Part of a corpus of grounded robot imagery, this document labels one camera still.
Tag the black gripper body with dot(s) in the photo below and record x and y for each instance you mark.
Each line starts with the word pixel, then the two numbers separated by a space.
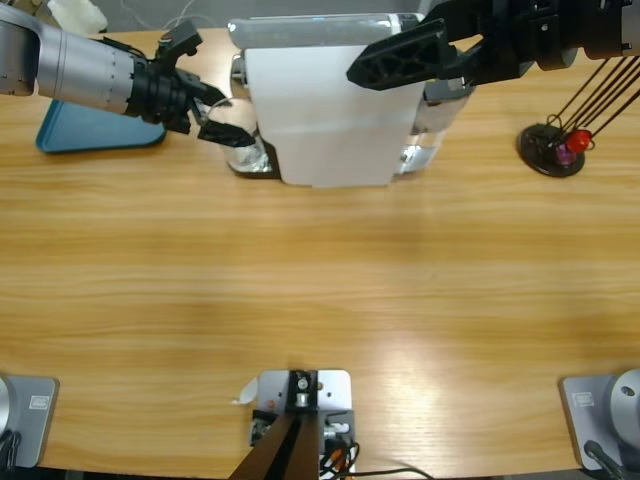
pixel 515 45
pixel 160 95

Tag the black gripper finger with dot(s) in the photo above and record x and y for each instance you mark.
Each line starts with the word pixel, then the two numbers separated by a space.
pixel 400 60
pixel 225 134
pixel 202 89
pixel 465 10

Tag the white capsule coffee machine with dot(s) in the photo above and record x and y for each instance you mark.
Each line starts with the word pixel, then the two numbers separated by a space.
pixel 330 140

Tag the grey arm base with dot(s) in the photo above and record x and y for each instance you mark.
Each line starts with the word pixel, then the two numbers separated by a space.
pixel 35 420
pixel 585 415

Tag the red coffee capsule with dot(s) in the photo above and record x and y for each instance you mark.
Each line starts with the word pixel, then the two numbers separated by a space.
pixel 580 141

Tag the purple coffee capsule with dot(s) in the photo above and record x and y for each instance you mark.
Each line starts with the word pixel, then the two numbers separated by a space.
pixel 566 155

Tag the blue plastic tray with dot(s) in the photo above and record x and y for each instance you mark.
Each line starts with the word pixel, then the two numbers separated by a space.
pixel 100 137

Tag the white plastic bag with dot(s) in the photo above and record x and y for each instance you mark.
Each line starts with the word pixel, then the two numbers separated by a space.
pixel 75 15

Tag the white paper tag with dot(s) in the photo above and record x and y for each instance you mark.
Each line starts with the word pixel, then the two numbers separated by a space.
pixel 247 392

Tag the white mounting block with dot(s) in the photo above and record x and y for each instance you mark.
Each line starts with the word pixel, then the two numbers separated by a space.
pixel 330 390

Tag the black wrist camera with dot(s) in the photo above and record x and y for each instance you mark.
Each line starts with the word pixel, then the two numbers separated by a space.
pixel 180 37

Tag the dark camera post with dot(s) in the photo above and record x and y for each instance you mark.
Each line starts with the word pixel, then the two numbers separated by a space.
pixel 285 450

